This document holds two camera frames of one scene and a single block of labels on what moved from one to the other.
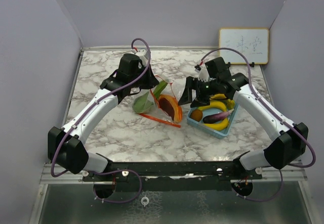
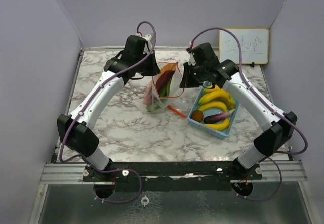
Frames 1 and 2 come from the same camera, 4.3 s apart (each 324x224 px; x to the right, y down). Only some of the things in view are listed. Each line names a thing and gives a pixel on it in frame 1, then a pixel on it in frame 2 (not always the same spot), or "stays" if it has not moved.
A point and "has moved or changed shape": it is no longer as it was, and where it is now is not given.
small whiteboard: [253, 42] stays
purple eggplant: [211, 118] stays
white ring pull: [144, 198] stays
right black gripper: [192, 83] to [186, 82]
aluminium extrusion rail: [298, 172] stays
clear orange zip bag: [160, 102] has moved or changed shape
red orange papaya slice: [169, 104] to [164, 78]
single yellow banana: [219, 126] stays
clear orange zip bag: [160, 121] to [176, 111]
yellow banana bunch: [219, 101] stays
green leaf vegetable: [144, 103] to [164, 92]
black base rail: [172, 176] stays
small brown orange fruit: [196, 115] stays
